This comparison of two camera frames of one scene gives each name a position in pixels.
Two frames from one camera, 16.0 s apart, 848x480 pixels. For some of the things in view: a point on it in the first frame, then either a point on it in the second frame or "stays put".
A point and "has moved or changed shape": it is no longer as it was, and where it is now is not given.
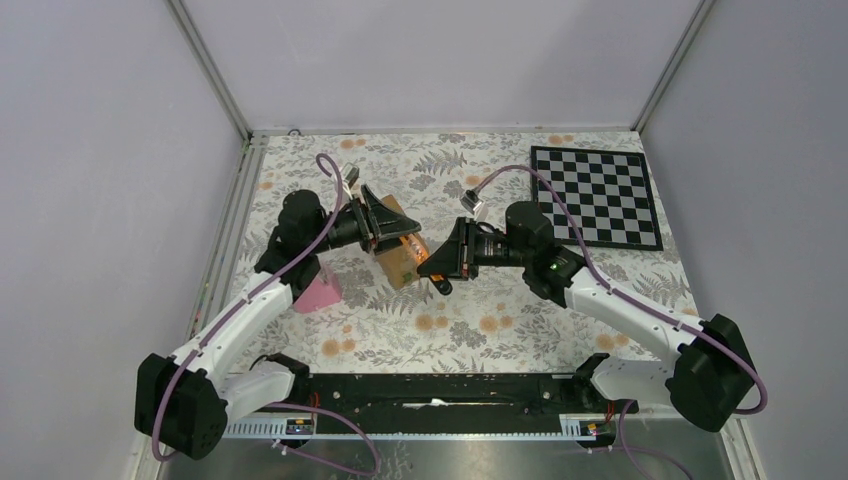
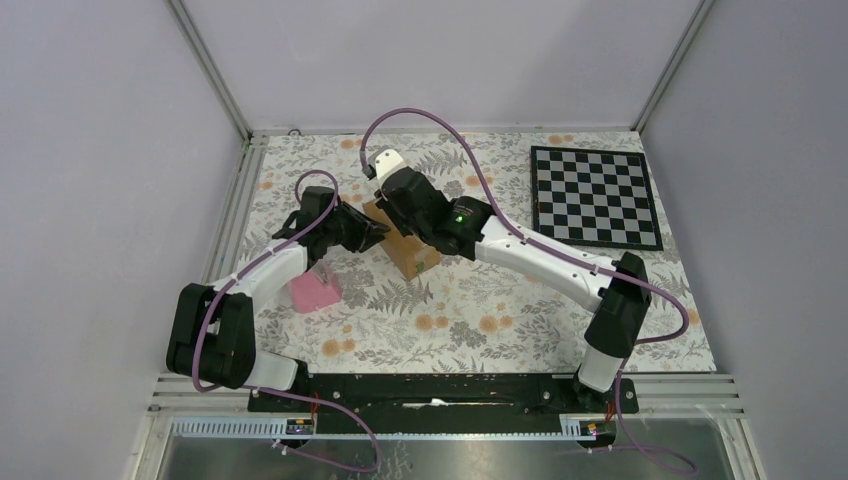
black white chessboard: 608,195 stays put
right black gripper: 458,255 -> 382,201
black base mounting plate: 431,397 stays put
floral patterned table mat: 481,325 stays put
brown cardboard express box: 396,266 has moved or changed shape
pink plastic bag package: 322,291 stays put
